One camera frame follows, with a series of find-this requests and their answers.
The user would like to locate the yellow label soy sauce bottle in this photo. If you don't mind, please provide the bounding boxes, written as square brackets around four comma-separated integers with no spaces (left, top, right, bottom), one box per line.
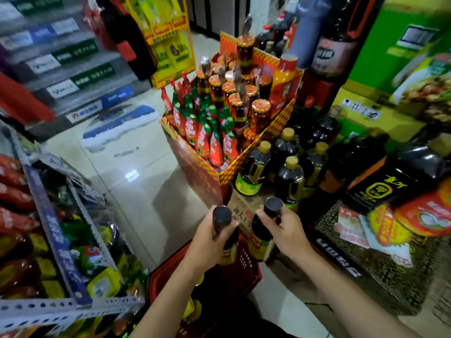
[248,197,283,263]
[212,206,241,266]

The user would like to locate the person's left forearm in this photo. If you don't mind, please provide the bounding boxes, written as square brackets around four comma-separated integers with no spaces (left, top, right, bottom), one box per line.
[130,263,216,338]

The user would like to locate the red plastic shopping basket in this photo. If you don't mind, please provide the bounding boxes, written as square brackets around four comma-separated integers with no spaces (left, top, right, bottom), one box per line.
[146,235,263,338]

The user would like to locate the row of red sausage packs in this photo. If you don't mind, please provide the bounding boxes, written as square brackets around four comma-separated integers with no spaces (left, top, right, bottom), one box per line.
[0,153,41,300]

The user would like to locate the person's right hand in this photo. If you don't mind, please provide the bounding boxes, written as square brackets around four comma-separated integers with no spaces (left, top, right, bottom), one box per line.
[256,204,312,264]

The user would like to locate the pink white paper leaflets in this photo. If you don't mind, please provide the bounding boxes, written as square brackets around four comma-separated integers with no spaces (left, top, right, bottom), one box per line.
[333,207,415,268]

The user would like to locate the person's right forearm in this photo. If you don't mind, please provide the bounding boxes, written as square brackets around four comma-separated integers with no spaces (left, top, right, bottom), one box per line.
[295,248,420,338]

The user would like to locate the green cardboard carton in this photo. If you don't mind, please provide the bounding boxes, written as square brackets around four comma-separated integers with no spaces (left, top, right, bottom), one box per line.
[347,0,451,95]

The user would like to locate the person's black trousers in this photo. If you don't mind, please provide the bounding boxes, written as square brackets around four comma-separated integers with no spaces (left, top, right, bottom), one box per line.
[208,299,293,338]

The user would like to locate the orange squeeze bottle red cap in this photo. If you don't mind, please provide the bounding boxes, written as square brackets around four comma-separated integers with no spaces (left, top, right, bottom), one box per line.
[394,179,451,238]

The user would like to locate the red checkered display box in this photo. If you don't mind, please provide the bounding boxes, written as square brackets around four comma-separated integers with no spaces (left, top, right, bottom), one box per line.
[161,31,304,208]

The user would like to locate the yellow red promo card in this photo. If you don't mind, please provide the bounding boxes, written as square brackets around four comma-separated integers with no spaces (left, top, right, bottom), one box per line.
[368,204,413,247]

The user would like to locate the red orange seasoning bottle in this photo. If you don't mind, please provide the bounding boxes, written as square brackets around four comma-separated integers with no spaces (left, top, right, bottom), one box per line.
[269,53,299,115]

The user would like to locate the stack of yellow green packets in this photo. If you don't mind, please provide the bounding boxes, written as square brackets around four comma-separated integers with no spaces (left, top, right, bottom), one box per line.
[60,214,148,338]

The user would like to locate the blue white floor sticker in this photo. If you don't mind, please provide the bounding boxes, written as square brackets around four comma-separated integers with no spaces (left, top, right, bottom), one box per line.
[81,103,160,154]

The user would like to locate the large dark jug red handle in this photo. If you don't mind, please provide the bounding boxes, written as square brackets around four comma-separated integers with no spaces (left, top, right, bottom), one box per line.
[310,0,378,80]

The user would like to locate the blue grey cylinder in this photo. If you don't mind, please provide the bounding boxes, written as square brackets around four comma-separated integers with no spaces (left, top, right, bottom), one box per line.
[288,0,334,70]

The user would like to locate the dark gold patterned box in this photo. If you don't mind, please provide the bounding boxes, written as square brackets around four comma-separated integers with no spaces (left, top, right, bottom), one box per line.
[310,200,451,314]

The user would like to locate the white perforated metal rack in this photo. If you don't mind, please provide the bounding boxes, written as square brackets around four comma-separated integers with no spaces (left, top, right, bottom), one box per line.
[0,119,146,338]

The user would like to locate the black label gold emblem bottle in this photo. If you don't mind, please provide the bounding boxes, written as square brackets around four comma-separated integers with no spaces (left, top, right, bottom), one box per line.
[343,156,437,215]

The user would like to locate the group of red green-capped pouches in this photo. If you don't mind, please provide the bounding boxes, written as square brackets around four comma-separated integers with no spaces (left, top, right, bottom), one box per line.
[161,72,240,169]

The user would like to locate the yellow cardboard carton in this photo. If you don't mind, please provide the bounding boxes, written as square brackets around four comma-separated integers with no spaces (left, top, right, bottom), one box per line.
[331,86,427,143]

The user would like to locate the dark bottle with tan cap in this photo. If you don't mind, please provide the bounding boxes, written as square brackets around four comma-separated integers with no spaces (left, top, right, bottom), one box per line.
[303,141,330,198]
[269,127,300,180]
[274,155,305,212]
[235,140,272,197]

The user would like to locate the group of orange lid jars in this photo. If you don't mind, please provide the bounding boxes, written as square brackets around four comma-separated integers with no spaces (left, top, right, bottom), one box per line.
[195,34,274,145]

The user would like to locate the person's left hand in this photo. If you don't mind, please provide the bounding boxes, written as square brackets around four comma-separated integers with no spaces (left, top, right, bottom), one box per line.
[183,207,240,277]

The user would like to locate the yellow product display stand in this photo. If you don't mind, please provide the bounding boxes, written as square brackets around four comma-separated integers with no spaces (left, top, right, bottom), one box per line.
[121,0,197,89]

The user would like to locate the dark bottle red cap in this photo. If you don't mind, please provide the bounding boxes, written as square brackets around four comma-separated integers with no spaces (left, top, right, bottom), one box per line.
[255,23,274,52]

